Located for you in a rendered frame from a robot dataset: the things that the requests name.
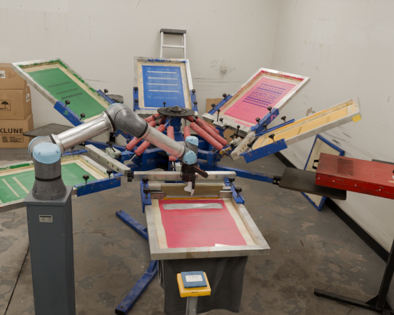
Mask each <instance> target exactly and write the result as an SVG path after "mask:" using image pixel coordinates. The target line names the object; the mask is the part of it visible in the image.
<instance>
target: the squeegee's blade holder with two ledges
mask: <svg viewBox="0 0 394 315"><path fill-rule="evenodd" d="M217 197H218V195H192V196H191V195H184V196H166V198H217Z"/></svg>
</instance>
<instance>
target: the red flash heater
mask: <svg viewBox="0 0 394 315"><path fill-rule="evenodd" d="M393 170H394V165H391V164H385V163H380V162H373V161H367V160H362V159H355V158H352V157H344V156H337V155H334V154H327V153H322V152H321V153H320V158H319V161H318V167H317V171H316V176H315V179H316V181H315V184H316V185H320V186H326V187H330V188H336V189H342V190H346V191H352V192H356V193H362V194H367V195H371V196H378V197H381V198H387V199H393V200H394V173H393Z"/></svg>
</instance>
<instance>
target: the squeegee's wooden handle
mask: <svg viewBox="0 0 394 315"><path fill-rule="evenodd" d="M186 186H188V184H162V185H161V192H164V196H165V197H166V196H184V195H191V192H189V191H185V190H184V188H185V187H186ZM222 190H223V185H222V184H195V186H194V193H193V195H218V196H219V193H220V191H222Z"/></svg>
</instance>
